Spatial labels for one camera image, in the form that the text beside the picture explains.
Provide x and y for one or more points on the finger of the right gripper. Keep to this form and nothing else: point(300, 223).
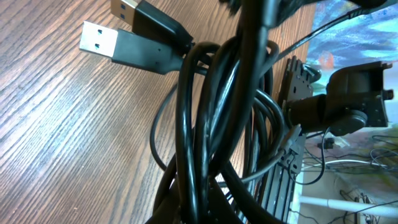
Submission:
point(268, 13)

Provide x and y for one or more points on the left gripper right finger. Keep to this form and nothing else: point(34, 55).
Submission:
point(219, 206)

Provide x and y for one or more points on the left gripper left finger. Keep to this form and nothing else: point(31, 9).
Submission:
point(166, 206)

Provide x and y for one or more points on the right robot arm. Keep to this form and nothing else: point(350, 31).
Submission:
point(355, 95)

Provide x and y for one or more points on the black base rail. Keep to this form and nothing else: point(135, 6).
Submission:
point(274, 192)

